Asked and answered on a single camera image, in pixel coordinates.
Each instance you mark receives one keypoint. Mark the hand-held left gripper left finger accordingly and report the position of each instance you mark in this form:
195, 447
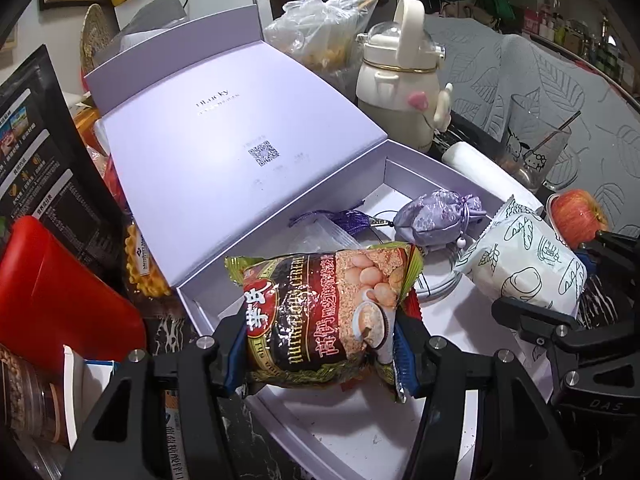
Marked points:
232, 360

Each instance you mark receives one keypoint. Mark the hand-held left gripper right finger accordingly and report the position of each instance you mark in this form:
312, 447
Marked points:
402, 360

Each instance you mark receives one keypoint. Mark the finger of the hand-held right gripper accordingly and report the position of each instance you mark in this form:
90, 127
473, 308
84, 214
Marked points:
525, 317
617, 250

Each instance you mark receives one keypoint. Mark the red snack packet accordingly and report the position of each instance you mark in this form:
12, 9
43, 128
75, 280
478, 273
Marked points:
412, 305

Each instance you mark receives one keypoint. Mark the white bread-patterned packet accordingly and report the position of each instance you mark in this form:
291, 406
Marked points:
530, 260

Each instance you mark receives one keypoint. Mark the green brown cereal packet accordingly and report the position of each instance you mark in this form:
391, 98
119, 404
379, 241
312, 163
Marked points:
310, 320

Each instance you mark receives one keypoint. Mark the purple tasselled sachet pouch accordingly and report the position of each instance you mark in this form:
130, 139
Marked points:
430, 215

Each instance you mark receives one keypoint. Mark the small clear plastic bag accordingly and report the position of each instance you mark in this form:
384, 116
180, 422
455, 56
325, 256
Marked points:
322, 237

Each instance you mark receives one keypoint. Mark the lavender gift box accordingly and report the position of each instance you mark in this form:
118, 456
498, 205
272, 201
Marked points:
200, 160

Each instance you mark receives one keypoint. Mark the red apple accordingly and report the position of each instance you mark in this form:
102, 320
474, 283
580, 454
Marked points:
575, 217

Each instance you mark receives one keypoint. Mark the yellow waffle snack packet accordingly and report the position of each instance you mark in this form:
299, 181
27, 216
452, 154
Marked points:
145, 270

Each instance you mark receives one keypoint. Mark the cartoon printed glass cup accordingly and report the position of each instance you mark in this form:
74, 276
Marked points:
540, 145

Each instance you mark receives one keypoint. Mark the metal stirring spoon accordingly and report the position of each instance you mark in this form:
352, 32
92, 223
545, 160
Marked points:
565, 122

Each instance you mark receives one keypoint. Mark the white blue carton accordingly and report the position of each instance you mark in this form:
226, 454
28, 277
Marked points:
92, 385

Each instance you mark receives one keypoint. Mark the white paper roll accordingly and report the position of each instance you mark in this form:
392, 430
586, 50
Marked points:
475, 165

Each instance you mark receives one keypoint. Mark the red plastic container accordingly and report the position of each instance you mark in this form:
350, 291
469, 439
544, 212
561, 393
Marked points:
65, 300

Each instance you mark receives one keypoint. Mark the shelf of small bottles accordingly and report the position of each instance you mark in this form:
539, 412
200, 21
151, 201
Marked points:
600, 55

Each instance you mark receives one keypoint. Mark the grey leaf-patterned cloth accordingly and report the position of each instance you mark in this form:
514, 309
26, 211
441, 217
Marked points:
500, 70

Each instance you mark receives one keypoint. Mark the cream water bottle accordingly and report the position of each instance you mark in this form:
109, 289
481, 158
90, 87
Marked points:
390, 110

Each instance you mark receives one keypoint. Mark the orange box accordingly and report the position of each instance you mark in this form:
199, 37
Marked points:
87, 127

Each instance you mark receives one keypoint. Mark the black printed snack bag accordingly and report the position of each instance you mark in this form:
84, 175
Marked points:
45, 160

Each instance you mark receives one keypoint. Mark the clear plastic bag of snacks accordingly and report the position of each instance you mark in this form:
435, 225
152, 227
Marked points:
320, 35

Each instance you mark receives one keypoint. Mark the grey plastic mailer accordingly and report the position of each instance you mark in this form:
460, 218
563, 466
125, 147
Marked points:
155, 12

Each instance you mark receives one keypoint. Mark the round woven mat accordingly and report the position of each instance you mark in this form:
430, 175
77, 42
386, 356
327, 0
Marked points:
95, 30

